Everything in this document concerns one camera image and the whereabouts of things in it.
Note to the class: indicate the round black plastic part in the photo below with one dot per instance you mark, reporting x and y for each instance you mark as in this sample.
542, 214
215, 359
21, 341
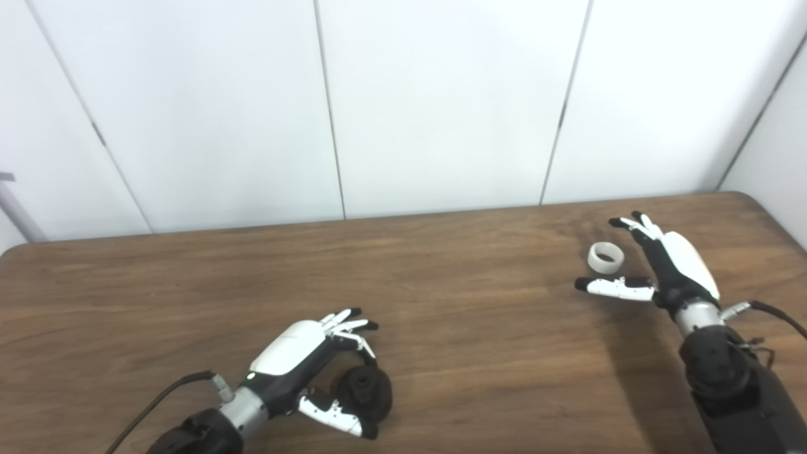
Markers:
369, 394

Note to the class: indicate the grey wall corner post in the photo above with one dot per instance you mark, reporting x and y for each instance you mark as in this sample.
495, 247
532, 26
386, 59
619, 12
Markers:
19, 217

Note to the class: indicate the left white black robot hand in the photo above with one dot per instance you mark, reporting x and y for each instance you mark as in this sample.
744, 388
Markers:
290, 350

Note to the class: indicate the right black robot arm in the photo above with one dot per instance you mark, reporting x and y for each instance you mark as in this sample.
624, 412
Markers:
737, 384

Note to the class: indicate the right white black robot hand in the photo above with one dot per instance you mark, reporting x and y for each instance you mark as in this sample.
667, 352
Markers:
684, 265

